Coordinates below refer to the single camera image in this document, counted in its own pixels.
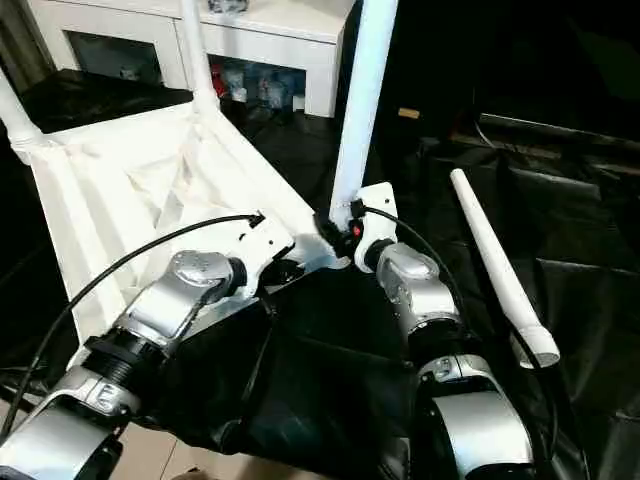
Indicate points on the white plastic table leg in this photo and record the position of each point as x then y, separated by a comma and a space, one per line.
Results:
197, 60
490, 250
360, 100
15, 115

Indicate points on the white plastic table top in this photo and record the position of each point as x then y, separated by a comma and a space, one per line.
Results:
100, 165

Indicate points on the black glossy mat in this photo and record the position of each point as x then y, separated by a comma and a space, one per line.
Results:
325, 360

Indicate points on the small tan label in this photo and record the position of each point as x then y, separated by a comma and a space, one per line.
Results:
409, 113

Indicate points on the white cabinet with glass doors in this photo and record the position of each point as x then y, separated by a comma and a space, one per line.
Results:
250, 35

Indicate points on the dark robot foot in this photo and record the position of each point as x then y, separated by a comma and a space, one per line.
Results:
192, 474

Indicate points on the long black bar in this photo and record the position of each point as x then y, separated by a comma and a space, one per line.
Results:
550, 131

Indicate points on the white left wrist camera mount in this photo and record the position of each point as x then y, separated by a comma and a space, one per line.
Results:
270, 240

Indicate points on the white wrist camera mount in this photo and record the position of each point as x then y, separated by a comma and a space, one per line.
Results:
270, 240
380, 200

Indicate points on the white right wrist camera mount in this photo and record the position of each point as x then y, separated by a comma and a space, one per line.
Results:
380, 200

